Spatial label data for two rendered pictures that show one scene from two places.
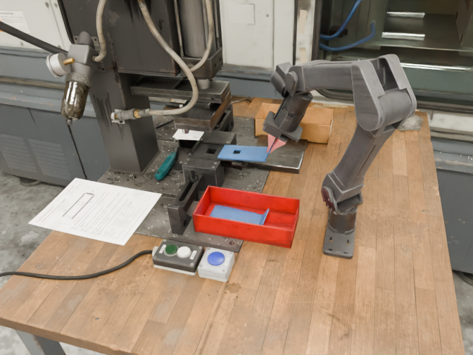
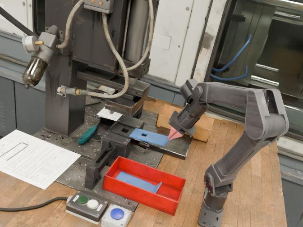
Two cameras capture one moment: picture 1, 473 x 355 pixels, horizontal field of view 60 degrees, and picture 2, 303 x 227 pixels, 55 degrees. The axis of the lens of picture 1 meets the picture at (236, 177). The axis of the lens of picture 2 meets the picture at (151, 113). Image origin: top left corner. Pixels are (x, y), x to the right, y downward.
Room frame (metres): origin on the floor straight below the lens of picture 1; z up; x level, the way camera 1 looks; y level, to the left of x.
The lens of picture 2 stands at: (0.03, 0.08, 1.60)
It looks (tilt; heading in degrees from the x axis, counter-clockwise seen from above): 28 degrees down; 354
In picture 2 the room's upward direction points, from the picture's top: 11 degrees clockwise
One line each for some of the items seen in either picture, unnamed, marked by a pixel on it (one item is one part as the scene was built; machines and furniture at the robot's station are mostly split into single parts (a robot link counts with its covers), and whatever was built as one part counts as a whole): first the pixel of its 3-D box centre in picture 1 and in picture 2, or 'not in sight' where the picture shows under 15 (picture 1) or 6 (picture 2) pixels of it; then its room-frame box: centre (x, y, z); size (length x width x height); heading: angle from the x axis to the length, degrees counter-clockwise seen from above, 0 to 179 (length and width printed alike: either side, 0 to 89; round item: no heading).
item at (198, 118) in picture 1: (175, 71); (113, 67); (1.02, 0.14, 1.22); 0.26 x 0.18 x 0.30; 72
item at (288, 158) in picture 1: (278, 153); (172, 142); (1.08, -0.14, 0.91); 0.17 x 0.16 x 0.02; 162
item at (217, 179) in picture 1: (211, 161); (123, 138); (1.02, 0.07, 0.94); 0.20 x 0.10 x 0.07; 162
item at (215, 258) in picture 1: (216, 260); (117, 215); (0.63, 0.06, 0.93); 0.04 x 0.04 x 0.02
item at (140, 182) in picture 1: (191, 167); (106, 139); (1.06, 0.14, 0.88); 0.65 x 0.50 x 0.03; 162
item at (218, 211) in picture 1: (237, 215); (136, 183); (0.78, 0.00, 0.92); 0.15 x 0.07 x 0.03; 68
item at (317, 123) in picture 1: (293, 122); (185, 123); (1.23, -0.21, 0.93); 0.25 x 0.13 x 0.08; 72
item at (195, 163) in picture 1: (210, 149); (124, 129); (1.02, 0.07, 0.98); 0.20 x 0.10 x 0.01; 162
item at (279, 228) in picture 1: (247, 215); (144, 183); (0.77, -0.02, 0.93); 0.25 x 0.12 x 0.06; 72
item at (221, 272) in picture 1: (217, 268); (116, 221); (0.63, 0.06, 0.90); 0.07 x 0.07 x 0.06; 72
